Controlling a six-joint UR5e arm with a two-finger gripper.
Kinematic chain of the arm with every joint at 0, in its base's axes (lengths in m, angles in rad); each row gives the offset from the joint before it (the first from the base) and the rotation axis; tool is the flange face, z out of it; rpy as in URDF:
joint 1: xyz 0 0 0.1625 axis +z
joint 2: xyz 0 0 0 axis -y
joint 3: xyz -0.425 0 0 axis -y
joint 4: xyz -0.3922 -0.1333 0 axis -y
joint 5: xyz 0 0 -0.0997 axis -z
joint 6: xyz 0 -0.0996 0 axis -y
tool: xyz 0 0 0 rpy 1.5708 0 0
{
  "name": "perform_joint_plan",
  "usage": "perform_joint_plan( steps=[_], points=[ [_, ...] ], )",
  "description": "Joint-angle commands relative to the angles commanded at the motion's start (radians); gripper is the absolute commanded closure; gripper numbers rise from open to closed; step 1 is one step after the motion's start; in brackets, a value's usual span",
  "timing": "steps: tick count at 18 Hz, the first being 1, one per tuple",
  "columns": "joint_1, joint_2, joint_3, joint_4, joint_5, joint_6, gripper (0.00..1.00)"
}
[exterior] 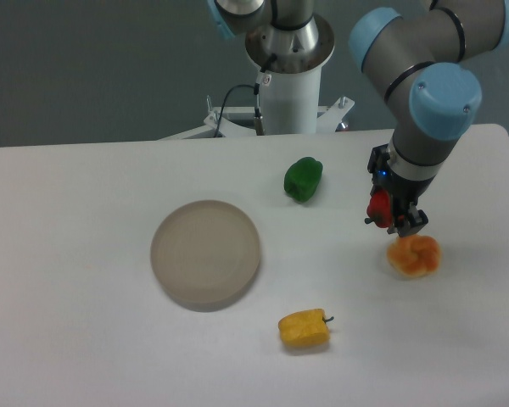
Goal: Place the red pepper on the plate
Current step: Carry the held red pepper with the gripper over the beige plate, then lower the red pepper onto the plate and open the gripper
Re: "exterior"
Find black cable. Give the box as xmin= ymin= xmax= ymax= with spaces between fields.
xmin=214 ymin=53 xmax=278 ymax=139

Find knotted bread roll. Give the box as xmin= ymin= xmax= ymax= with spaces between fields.
xmin=386 ymin=235 xmax=442 ymax=278

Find green pepper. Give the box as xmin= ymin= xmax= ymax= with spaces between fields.
xmin=283 ymin=157 xmax=323 ymax=204

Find beige round plate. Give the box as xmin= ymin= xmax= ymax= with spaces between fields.
xmin=150 ymin=200 xmax=261 ymax=312

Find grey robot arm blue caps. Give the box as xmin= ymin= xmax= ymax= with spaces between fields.
xmin=209 ymin=1 xmax=509 ymax=237

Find white base frame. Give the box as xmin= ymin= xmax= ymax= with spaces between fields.
xmin=163 ymin=96 xmax=355 ymax=140

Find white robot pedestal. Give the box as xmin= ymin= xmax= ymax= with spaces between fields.
xmin=255 ymin=54 xmax=322 ymax=135

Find red pepper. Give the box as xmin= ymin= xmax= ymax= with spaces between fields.
xmin=364 ymin=189 xmax=390 ymax=229

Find yellow pepper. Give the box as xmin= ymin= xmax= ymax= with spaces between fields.
xmin=277 ymin=309 xmax=334 ymax=348

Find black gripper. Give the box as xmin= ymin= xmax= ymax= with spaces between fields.
xmin=367 ymin=144 xmax=434 ymax=237

